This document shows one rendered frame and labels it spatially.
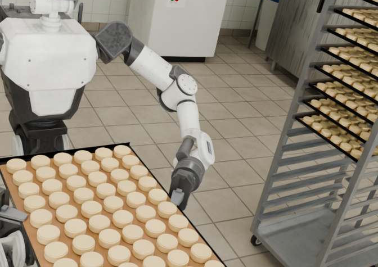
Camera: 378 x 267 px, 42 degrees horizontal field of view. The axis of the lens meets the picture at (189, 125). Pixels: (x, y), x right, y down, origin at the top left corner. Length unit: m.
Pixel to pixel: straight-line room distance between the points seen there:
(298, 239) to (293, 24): 2.87
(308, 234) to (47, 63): 1.93
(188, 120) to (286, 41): 3.79
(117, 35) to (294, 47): 3.75
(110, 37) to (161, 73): 0.20
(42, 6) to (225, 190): 2.15
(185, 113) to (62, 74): 0.41
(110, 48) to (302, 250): 1.68
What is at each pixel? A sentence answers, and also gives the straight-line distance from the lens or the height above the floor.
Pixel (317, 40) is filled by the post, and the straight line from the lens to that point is 2.32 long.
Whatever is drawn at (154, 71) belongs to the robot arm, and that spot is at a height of 1.23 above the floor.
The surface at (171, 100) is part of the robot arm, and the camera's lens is 1.65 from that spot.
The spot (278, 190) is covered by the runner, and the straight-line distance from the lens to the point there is 2.71.
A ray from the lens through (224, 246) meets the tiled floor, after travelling 2.87.
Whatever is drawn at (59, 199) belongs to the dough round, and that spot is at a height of 1.06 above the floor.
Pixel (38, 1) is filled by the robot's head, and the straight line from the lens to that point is 1.47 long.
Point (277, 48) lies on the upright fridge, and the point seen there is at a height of 0.30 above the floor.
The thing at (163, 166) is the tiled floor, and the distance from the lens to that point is 3.40.
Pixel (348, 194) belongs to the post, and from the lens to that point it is 2.29.
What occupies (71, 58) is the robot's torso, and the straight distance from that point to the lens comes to 1.50.
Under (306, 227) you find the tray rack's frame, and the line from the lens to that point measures 2.98.
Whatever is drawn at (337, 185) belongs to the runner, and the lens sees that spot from 3.13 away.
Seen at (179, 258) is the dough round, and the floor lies 1.06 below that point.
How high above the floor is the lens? 1.84
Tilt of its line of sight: 27 degrees down
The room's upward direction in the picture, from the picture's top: 13 degrees clockwise
